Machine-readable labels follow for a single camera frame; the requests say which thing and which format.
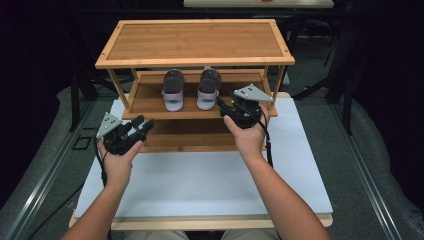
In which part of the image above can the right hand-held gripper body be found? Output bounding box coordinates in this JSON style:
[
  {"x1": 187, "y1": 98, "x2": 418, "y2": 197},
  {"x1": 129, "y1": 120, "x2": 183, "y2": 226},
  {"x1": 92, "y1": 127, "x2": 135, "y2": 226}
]
[{"x1": 219, "y1": 83, "x2": 275, "y2": 130}]

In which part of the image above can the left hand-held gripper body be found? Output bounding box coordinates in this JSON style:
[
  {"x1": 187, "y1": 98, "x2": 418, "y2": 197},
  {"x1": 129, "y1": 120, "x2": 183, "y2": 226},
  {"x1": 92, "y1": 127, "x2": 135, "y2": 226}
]
[{"x1": 96, "y1": 112, "x2": 148, "y2": 157}]

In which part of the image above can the lilac sandal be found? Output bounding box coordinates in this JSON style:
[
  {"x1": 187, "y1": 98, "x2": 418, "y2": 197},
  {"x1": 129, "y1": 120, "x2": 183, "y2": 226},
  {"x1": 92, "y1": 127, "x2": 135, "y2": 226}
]
[
  {"x1": 196, "y1": 68, "x2": 223, "y2": 111},
  {"x1": 161, "y1": 68, "x2": 186, "y2": 113}
]

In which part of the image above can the bamboo shoe rack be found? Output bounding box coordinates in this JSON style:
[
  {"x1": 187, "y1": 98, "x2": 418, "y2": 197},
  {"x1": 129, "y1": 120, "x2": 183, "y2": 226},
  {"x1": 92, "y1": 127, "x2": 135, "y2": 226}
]
[{"x1": 95, "y1": 18, "x2": 296, "y2": 154}]

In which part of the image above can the person's left hand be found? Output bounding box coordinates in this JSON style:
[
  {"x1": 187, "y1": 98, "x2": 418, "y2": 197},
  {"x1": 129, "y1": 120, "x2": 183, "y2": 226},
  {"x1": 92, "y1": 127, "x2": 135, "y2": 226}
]
[{"x1": 97, "y1": 139, "x2": 145, "y2": 188}]

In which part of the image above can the person's right hand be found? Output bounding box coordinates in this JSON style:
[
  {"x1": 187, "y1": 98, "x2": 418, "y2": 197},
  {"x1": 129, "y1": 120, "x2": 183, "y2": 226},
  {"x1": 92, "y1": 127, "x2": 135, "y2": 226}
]
[{"x1": 222, "y1": 104, "x2": 271, "y2": 162}]

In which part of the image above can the black metal stand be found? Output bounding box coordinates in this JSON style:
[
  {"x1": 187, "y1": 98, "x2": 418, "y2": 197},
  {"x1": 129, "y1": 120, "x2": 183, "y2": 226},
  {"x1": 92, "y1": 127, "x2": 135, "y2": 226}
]
[
  {"x1": 68, "y1": 16, "x2": 101, "y2": 133},
  {"x1": 292, "y1": 33, "x2": 355, "y2": 136}
]

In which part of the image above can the white table board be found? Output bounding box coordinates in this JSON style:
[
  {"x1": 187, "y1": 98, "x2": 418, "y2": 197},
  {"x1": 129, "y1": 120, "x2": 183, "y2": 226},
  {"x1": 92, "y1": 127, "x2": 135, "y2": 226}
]
[{"x1": 73, "y1": 97, "x2": 334, "y2": 220}]

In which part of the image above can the person's left leg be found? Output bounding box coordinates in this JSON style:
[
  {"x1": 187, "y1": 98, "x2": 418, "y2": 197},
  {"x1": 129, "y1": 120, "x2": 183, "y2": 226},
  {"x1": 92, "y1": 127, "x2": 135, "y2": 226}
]
[{"x1": 123, "y1": 229, "x2": 190, "y2": 240}]

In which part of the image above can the person's leg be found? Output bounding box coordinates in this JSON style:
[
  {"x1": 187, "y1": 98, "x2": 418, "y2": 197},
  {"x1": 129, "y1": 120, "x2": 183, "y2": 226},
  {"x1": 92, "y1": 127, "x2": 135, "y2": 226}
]
[
  {"x1": 220, "y1": 229, "x2": 282, "y2": 240},
  {"x1": 123, "y1": 229, "x2": 190, "y2": 240}
]

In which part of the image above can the wooden table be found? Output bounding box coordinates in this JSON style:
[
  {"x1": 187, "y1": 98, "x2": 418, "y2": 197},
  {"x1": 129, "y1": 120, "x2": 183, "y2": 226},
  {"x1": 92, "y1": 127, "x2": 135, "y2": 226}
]
[{"x1": 68, "y1": 91, "x2": 334, "y2": 232}]

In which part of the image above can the person's right leg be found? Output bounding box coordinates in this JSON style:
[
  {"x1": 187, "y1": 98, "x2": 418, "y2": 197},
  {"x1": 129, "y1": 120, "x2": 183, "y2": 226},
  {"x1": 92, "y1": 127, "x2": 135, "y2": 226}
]
[{"x1": 220, "y1": 229, "x2": 282, "y2": 240}]

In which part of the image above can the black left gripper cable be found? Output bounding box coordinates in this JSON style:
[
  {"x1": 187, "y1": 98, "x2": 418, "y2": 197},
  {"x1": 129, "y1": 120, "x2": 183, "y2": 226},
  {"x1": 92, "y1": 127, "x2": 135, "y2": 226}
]
[{"x1": 93, "y1": 141, "x2": 114, "y2": 240}]

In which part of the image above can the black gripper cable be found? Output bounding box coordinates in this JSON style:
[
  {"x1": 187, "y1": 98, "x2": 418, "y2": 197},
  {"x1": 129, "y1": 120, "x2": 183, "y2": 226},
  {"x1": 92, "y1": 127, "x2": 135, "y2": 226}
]
[
  {"x1": 233, "y1": 101, "x2": 274, "y2": 169},
  {"x1": 93, "y1": 141, "x2": 114, "y2": 240}
]

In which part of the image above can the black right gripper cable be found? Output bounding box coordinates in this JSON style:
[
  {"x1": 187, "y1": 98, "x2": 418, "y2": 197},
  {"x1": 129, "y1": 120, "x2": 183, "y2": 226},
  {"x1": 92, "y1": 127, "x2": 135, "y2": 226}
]
[{"x1": 233, "y1": 101, "x2": 274, "y2": 169}]

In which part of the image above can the black square floor frame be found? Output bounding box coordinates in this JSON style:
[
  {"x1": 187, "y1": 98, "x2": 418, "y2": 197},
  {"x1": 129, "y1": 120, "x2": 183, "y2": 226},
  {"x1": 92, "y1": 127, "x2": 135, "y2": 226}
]
[{"x1": 71, "y1": 134, "x2": 93, "y2": 151}]

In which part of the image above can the metal floor rail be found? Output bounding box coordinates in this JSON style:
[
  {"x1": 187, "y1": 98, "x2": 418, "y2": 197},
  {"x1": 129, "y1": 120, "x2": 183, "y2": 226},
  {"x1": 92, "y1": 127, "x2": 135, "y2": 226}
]
[
  {"x1": 2, "y1": 99, "x2": 98, "y2": 240},
  {"x1": 331, "y1": 98, "x2": 405, "y2": 240}
]

